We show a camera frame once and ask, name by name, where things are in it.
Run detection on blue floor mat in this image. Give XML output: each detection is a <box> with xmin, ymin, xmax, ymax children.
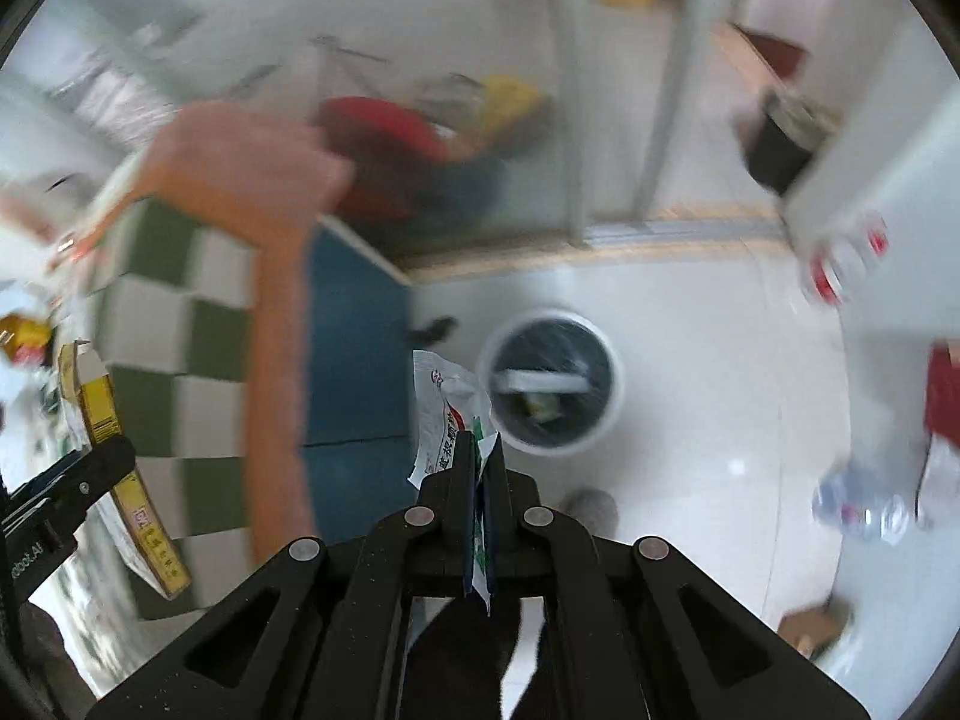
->
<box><xmin>298</xmin><ymin>223</ymin><xmax>418</xmax><ymax>541</ymax></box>

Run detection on clear plastic bottle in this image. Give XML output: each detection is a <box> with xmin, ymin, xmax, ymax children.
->
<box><xmin>811</xmin><ymin>457</ymin><xmax>935</xmax><ymax>545</ymax></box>

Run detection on red cloth bag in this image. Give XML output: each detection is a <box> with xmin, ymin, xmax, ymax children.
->
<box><xmin>311</xmin><ymin>96</ymin><xmax>451</xmax><ymax>218</ymax></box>

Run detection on white bin with black liner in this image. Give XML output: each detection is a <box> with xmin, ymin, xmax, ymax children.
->
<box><xmin>478</xmin><ymin>307</ymin><xmax>625</xmax><ymax>455</ymax></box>

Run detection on yellow bag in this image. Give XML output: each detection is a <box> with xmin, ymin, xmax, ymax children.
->
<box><xmin>472</xmin><ymin>75</ymin><xmax>545</xmax><ymax>140</ymax></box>

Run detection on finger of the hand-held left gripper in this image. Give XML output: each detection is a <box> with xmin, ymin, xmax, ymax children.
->
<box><xmin>6</xmin><ymin>433</ymin><xmax>138</xmax><ymax>535</ymax></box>

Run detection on black waste bin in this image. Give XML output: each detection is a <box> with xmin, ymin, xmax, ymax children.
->
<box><xmin>739</xmin><ymin>86</ymin><xmax>841</xmax><ymax>196</ymax></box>

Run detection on red white drink cans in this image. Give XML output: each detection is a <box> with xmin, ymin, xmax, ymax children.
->
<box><xmin>799</xmin><ymin>214</ymin><xmax>893</xmax><ymax>308</ymax></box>

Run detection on grey metal door post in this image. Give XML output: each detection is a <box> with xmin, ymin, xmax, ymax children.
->
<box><xmin>634</xmin><ymin>0</ymin><xmax>717</xmax><ymax>215</ymax></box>
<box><xmin>546</xmin><ymin>0</ymin><xmax>593</xmax><ymax>245</ymax></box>

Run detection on yellow white snack packet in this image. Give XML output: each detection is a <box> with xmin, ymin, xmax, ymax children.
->
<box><xmin>57</xmin><ymin>340</ymin><xmax>193</xmax><ymax>601</ymax></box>

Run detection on red yellow snack packet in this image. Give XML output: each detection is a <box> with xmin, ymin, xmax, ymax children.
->
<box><xmin>0</xmin><ymin>311</ymin><xmax>55</xmax><ymax>361</ymax></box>

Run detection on white printed snack wrapper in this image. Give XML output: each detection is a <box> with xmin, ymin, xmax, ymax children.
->
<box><xmin>406</xmin><ymin>349</ymin><xmax>502</xmax><ymax>620</ymax></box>

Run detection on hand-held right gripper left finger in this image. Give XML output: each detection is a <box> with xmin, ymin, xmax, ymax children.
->
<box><xmin>86</xmin><ymin>431</ymin><xmax>481</xmax><ymax>720</ymax></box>

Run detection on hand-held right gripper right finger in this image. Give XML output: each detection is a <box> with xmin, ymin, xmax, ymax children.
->
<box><xmin>477</xmin><ymin>431</ymin><xmax>871</xmax><ymax>720</ymax></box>

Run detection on green white checkered mat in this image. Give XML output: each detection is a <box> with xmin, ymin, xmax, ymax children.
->
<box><xmin>90</xmin><ymin>196</ymin><xmax>260</xmax><ymax>541</ymax></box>

